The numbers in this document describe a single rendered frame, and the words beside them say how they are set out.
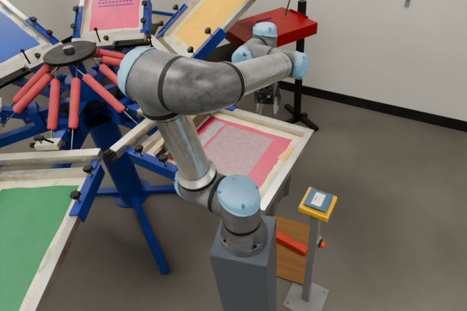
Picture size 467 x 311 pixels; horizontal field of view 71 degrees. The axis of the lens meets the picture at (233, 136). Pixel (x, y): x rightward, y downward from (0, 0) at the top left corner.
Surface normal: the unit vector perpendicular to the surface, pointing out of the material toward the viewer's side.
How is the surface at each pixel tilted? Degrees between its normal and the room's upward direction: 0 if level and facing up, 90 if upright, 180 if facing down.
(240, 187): 7
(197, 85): 58
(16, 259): 0
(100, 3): 32
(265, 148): 0
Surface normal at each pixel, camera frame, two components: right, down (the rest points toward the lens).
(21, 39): 0.38, -0.50
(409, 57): -0.51, 0.59
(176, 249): -0.09, -0.76
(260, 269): -0.26, 0.65
